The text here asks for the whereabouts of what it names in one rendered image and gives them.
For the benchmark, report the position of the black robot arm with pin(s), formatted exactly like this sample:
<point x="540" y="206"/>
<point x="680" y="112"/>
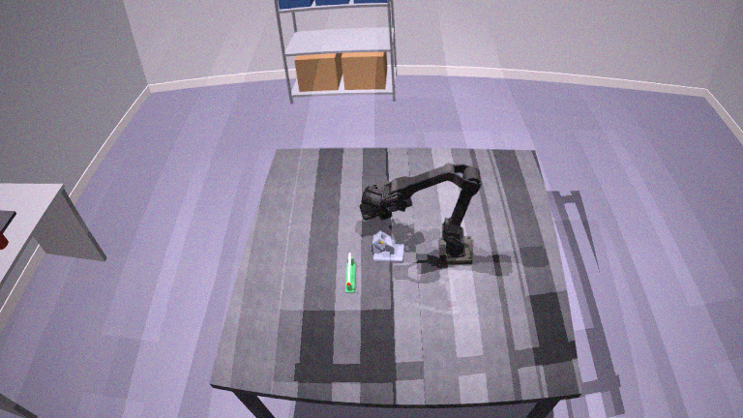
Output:
<point x="392" y="196"/>

